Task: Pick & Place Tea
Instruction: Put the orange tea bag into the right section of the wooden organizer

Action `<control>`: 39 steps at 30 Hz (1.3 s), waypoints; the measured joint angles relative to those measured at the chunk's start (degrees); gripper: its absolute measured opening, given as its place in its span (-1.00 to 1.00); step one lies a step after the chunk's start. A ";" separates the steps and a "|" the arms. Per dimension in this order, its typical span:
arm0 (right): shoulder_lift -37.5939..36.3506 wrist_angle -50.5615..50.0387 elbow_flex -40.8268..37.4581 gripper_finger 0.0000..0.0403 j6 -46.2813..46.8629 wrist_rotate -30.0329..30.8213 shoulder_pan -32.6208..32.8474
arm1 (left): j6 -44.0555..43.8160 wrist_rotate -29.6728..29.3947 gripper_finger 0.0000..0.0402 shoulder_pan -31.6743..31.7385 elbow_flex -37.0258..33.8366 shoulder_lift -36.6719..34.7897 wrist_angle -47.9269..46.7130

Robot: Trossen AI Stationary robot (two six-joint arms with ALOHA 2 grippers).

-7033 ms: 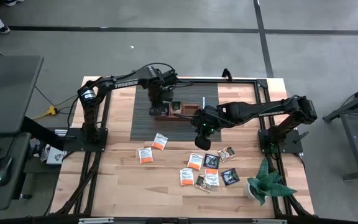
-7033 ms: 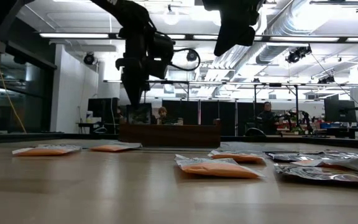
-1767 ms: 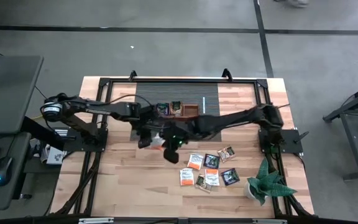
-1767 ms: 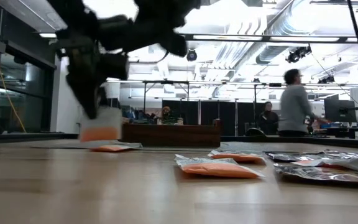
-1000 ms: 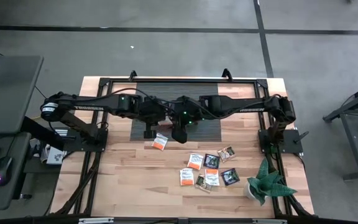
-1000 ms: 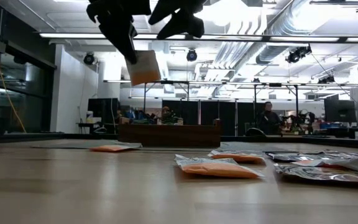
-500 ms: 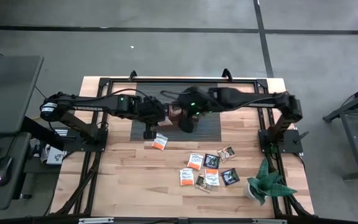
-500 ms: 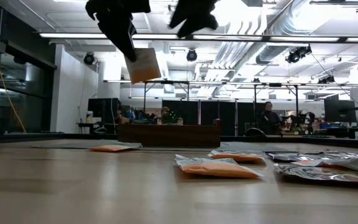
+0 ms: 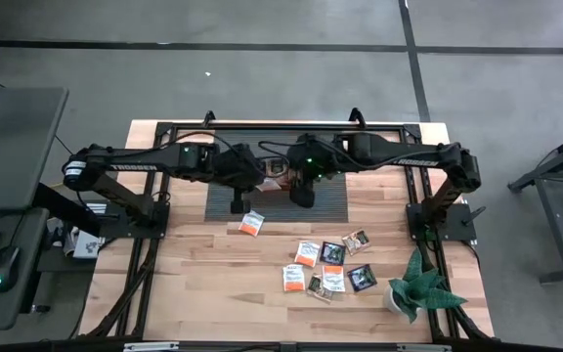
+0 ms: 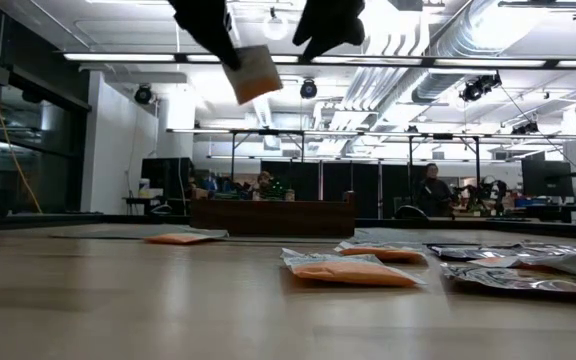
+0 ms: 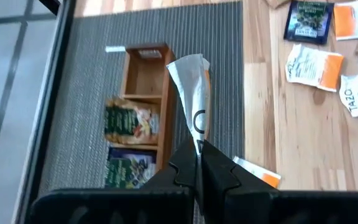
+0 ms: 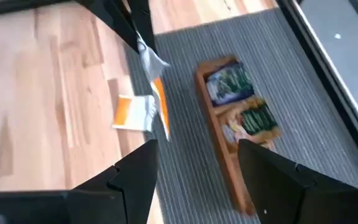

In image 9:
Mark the grey woven placemat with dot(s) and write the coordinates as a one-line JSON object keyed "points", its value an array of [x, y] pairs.
{"points": [[330, 205]]}

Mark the dark purple tea packet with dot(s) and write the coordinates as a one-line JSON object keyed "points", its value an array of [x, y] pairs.
{"points": [[333, 253], [361, 278]]}

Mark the silver metal bracket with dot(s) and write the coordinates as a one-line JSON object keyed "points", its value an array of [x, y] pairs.
{"points": [[423, 348], [149, 346]]}

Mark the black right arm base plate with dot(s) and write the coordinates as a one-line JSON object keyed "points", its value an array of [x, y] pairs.
{"points": [[452, 227]]}

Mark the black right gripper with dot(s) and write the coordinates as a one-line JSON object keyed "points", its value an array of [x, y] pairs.
{"points": [[308, 156]]}

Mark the large grey desk top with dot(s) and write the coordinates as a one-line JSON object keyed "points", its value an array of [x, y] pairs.
{"points": [[12, 146]]}

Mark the white printed box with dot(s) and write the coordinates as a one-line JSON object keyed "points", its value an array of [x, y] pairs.
{"points": [[86, 247]]}

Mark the brown peach tea packet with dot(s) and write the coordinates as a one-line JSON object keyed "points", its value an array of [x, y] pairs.
{"points": [[356, 242], [276, 167], [316, 288]]}

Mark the silver ribbed block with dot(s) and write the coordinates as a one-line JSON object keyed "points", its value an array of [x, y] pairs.
{"points": [[97, 209]]}

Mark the green artificial plant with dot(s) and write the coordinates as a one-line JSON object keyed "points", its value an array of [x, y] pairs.
{"points": [[420, 288]]}

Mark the black lit computer mouse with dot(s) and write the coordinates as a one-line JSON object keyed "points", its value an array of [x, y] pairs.
{"points": [[5, 264]]}

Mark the wooden three-compartment tray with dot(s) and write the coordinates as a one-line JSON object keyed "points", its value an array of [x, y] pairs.
{"points": [[284, 182]]}

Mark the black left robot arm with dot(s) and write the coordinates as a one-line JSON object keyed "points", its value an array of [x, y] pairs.
{"points": [[135, 159]]}

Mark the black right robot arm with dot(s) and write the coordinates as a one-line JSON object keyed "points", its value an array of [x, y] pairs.
{"points": [[399, 151]]}

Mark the orange white tea packet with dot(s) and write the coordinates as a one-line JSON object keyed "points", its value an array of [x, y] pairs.
{"points": [[268, 185], [251, 223], [293, 277], [307, 254], [333, 278]]}

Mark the black metal table frame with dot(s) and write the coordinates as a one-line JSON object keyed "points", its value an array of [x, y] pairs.
{"points": [[286, 126]]}

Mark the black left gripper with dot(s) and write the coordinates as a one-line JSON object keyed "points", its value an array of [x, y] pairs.
{"points": [[237, 166]]}

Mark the white plant pot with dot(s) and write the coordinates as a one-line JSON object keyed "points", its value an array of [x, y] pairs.
{"points": [[390, 300]]}

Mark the black diagonal bar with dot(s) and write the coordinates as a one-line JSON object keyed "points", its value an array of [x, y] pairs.
{"points": [[66, 207]]}

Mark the black metal desk frame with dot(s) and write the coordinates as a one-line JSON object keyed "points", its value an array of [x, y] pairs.
{"points": [[555, 234]]}

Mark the black frame clamp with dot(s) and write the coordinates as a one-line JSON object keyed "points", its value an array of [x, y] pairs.
{"points": [[357, 117], [208, 118]]}

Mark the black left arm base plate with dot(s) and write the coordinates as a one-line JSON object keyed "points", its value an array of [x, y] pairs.
{"points": [[115, 230]]}

